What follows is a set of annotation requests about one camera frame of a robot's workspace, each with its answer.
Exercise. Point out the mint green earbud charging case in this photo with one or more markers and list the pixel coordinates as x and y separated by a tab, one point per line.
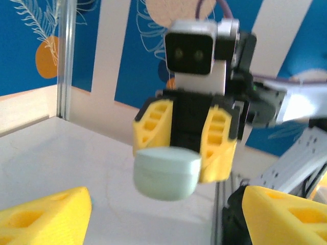
166	176

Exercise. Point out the blue floral wall panel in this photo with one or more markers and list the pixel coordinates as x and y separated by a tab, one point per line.
138	76
84	38
306	38
20	63

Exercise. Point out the aluminium frame post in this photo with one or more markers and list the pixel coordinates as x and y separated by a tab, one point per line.
67	63

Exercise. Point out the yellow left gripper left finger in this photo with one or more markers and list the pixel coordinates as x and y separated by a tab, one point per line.
43	219

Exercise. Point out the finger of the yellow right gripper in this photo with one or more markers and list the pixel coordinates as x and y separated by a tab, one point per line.
155	127
218	153

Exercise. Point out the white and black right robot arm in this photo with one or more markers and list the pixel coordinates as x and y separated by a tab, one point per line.
301	107

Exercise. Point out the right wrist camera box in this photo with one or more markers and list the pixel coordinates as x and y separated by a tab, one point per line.
189	51

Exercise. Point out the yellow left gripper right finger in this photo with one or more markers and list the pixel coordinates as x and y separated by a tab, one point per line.
286	222

